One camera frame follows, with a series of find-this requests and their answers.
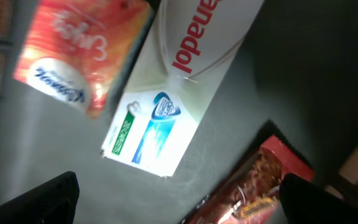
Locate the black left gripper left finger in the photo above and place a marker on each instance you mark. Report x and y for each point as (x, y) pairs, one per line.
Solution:
(52, 202)

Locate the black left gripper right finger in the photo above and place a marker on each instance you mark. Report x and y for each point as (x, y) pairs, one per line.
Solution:
(305, 203)

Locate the red snack wrapper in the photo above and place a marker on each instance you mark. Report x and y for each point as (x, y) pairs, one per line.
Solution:
(251, 192)

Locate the orange tissue pack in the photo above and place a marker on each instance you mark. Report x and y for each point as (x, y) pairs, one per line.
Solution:
(75, 50)

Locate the white Panadol box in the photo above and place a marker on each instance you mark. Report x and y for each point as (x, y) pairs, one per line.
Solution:
(186, 54)

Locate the grey plastic basket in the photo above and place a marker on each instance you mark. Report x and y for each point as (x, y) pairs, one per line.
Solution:
(296, 73)

